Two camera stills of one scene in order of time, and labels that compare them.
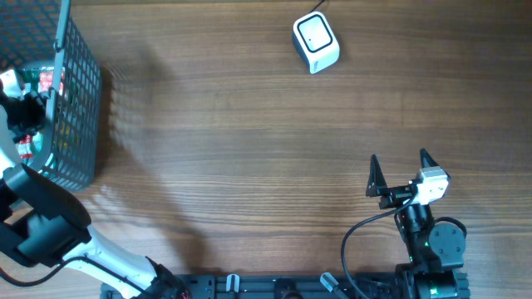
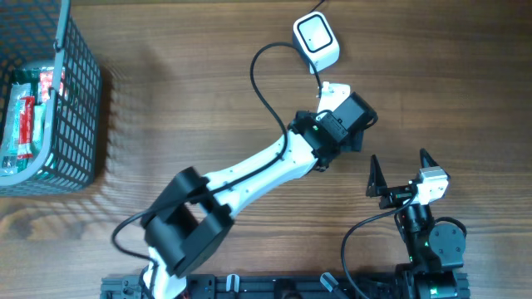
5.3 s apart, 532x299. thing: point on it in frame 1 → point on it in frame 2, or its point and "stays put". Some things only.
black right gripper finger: [426, 160] stays put
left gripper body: [25, 114] → [354, 145]
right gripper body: [395, 196] stays put
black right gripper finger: [376, 181] stays put
